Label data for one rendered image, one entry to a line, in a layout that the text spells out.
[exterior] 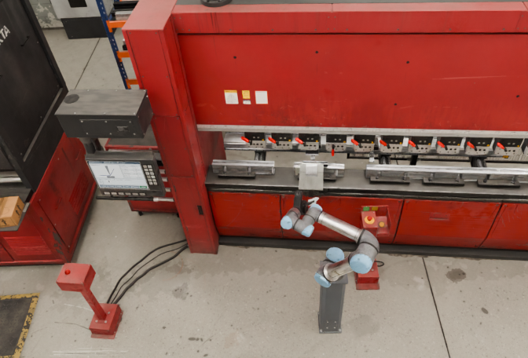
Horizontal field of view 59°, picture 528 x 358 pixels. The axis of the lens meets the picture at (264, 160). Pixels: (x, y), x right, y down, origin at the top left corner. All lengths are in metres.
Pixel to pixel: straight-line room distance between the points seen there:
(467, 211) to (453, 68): 1.31
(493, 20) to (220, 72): 1.65
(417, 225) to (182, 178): 1.95
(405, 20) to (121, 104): 1.72
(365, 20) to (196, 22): 1.01
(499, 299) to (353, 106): 2.10
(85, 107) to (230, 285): 2.05
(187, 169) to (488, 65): 2.14
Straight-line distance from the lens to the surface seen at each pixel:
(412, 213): 3.93
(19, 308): 4.69
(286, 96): 3.18
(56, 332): 4.43
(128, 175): 3.15
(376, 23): 2.87
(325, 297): 3.45
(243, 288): 4.16
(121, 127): 2.88
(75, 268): 3.65
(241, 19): 2.88
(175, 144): 3.35
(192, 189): 3.67
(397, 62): 3.05
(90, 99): 3.01
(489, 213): 4.05
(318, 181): 3.51
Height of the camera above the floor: 3.60
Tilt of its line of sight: 45 degrees down
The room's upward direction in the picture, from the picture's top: 5 degrees counter-clockwise
